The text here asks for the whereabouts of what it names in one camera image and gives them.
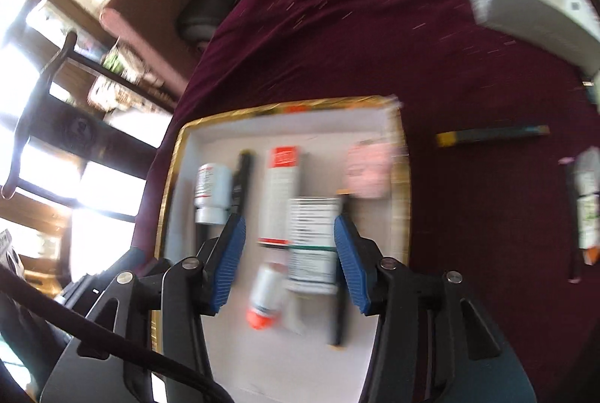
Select pink fluffy toy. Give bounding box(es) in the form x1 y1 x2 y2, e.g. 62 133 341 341
342 141 393 199

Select black marker purple caps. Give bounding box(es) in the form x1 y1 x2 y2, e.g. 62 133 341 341
231 151 255 221

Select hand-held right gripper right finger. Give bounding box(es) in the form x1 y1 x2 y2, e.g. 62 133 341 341
333 214 540 403

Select white pill bottle red label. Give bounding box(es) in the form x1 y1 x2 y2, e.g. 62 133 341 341
193 163 235 226

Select white tray box gold rim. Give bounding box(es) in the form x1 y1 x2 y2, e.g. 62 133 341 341
152 95 413 403

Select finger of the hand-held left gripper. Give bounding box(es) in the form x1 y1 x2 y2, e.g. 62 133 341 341
56 246 172 315

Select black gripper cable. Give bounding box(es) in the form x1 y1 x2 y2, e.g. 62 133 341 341
0 265 234 403

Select maroon velvet blanket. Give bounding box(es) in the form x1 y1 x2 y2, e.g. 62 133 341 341
133 0 600 403

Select white bottle orange cap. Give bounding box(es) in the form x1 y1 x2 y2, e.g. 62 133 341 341
245 264 288 332

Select dark wooden window frame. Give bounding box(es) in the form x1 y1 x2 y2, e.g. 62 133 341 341
0 0 174 291

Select black marker tan cap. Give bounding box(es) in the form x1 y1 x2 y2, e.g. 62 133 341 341
327 190 351 348

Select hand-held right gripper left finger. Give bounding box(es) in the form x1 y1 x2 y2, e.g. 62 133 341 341
40 213 248 403

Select black marker gold caps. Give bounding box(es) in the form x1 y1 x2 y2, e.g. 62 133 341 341
435 125 550 148

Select long grey box red ends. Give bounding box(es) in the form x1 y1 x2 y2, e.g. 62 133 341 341
257 147 302 247

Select row of windowsill ornaments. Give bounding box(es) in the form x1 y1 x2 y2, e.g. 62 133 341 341
87 35 172 113

